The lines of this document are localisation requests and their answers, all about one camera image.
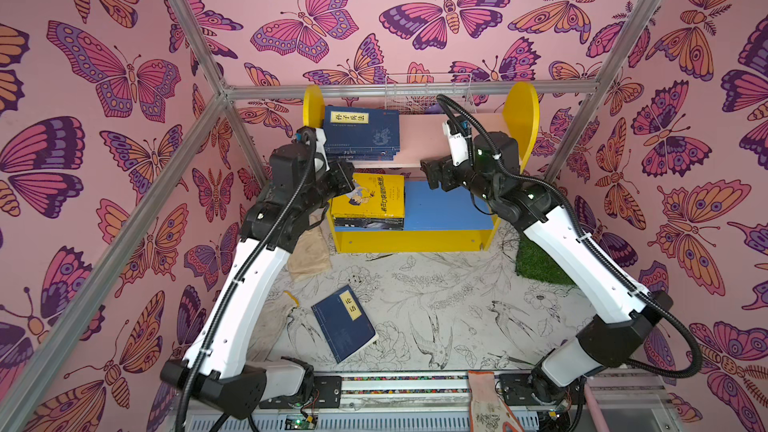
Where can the white wire basket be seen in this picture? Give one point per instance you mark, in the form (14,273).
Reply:
(416,93)

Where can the patterned red white glove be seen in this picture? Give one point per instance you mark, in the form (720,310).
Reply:
(488,412)

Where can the green circuit board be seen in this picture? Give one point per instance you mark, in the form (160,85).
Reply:
(299,422)

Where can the beige work glove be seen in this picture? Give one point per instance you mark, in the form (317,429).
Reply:
(310,258)

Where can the green artificial grass mat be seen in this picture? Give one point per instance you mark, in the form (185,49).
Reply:
(532,262)

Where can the yellow pink blue bookshelf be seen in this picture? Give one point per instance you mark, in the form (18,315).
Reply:
(439,221)

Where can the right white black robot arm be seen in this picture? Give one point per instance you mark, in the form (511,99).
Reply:
(626,310)

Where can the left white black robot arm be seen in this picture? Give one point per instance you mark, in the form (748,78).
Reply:
(215,370)

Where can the grey knitted glove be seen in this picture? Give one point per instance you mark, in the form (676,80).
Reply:
(270,324)

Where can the dark blue thread-bound book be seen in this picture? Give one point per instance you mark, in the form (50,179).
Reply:
(351,130)

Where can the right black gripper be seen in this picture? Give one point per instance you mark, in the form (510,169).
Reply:
(441,171)

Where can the yellow cartoon book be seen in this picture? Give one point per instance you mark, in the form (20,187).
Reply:
(373,196)
(396,224)

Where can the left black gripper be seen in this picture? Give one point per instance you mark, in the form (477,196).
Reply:
(329,172)

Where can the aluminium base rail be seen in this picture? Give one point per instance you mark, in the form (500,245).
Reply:
(615,400)

